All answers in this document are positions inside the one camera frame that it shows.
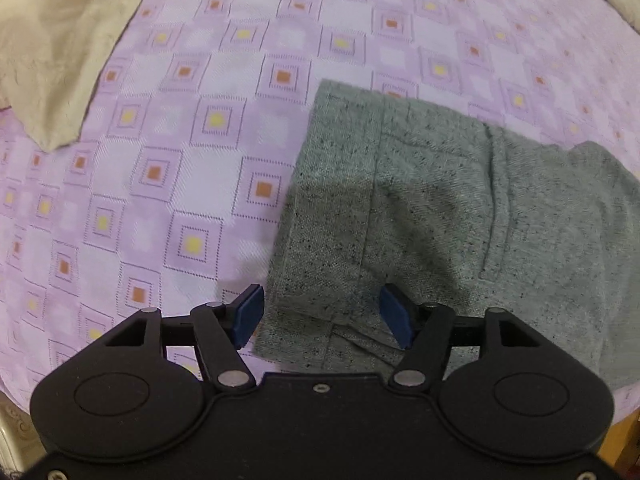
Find beige satin pillow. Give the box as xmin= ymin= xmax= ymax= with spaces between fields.
xmin=0 ymin=0 xmax=167 ymax=152

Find purple checked bed sheet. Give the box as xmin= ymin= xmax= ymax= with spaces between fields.
xmin=0 ymin=0 xmax=640 ymax=428

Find grey speckled pants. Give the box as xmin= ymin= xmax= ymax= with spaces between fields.
xmin=254 ymin=79 xmax=640 ymax=394

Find cream carved bed frame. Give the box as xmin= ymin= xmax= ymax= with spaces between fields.
xmin=0 ymin=392 xmax=43 ymax=466

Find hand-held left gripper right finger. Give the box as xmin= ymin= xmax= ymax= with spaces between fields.
xmin=378 ymin=284 xmax=547 ymax=394

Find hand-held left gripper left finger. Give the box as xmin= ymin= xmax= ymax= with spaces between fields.
xmin=102 ymin=284 xmax=266 ymax=394

